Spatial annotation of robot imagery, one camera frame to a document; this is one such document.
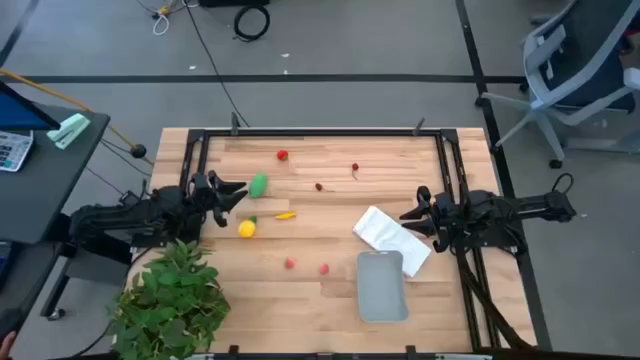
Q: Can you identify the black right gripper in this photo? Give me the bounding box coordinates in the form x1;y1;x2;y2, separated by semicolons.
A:
398;185;470;254

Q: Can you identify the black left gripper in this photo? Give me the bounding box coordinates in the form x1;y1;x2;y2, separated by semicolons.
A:
187;169;250;229

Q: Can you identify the green toy vegetable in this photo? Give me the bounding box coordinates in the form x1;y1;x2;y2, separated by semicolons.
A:
248;171;270;199

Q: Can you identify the yellow toy lemon green leaf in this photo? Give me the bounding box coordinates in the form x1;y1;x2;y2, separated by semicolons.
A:
237;215;259;239

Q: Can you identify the grey tupperware container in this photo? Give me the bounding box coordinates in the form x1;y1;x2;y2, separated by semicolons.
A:
355;250;410;324

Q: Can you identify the white folded cloth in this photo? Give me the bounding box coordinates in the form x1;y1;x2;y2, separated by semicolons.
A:
352;205;433;279

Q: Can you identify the green leafy plant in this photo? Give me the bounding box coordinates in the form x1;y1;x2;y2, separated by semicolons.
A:
107;238;232;360

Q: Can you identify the mint green stapler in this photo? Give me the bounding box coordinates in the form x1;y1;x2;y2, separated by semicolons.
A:
46;112;92;151

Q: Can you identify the black side table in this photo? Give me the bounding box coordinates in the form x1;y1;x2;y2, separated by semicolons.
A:
0;102;111;321

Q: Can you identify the black box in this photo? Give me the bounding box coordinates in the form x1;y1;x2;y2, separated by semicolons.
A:
198;0;271;8

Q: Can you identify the white calculator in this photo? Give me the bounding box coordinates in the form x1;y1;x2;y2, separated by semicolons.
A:
0;129;35;173

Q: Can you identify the grey blue office chair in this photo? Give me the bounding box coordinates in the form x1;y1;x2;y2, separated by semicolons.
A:
480;0;640;170

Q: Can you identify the blue screen monitor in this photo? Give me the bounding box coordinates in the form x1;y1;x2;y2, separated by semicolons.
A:
0;79;62;132

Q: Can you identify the person's hand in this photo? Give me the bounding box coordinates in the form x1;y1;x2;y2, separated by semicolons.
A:
0;330;17;360

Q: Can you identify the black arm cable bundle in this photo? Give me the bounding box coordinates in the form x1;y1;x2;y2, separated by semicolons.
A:
457;249;539;351

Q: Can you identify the black metal table frame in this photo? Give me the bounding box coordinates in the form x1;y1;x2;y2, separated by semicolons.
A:
178;127;539;351

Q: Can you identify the long black floor cable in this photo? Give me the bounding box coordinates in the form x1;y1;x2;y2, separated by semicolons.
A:
182;0;251;129

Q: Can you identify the coiled black cable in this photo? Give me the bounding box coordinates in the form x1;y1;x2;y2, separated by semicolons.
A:
232;4;272;43

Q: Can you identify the white cable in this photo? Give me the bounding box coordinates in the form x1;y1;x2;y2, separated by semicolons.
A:
151;2;174;37

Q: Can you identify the yellow cable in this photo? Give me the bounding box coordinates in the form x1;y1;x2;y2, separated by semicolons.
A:
0;67;155;166

